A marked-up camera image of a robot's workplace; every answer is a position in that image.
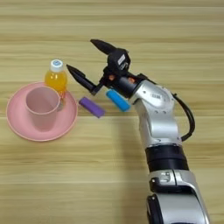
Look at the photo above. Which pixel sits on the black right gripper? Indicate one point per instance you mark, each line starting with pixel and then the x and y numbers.
pixel 124 83

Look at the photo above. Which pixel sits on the orange juice bottle white cap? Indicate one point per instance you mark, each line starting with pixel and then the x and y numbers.
pixel 56 80

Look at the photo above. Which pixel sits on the purple block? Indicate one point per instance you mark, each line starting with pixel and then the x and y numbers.
pixel 92 107

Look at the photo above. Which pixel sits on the blue block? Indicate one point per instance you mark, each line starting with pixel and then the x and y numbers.
pixel 119 102

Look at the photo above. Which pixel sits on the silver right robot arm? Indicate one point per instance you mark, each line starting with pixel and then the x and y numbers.
pixel 159 122

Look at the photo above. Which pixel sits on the pink plate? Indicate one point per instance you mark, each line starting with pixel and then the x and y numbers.
pixel 68 113

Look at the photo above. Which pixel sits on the pink cup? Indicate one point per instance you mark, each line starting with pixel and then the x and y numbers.
pixel 42 113

